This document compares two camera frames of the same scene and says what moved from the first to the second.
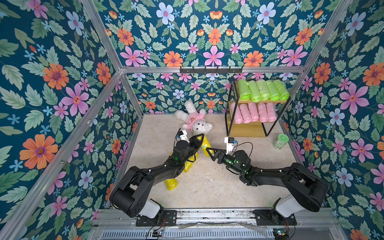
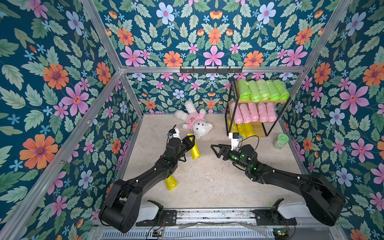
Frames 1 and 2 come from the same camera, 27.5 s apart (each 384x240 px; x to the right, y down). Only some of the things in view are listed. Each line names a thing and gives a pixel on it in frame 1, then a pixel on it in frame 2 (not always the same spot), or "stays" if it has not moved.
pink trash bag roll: x=271 y=112 stays
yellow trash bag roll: x=188 y=165 to x=241 y=129
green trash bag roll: x=283 y=93 stays
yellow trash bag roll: x=205 y=144 to x=234 y=127
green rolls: x=274 y=95 stays
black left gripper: x=194 y=143 to x=186 y=143
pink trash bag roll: x=247 y=117 stays
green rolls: x=255 y=95 stays
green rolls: x=263 y=89 stays
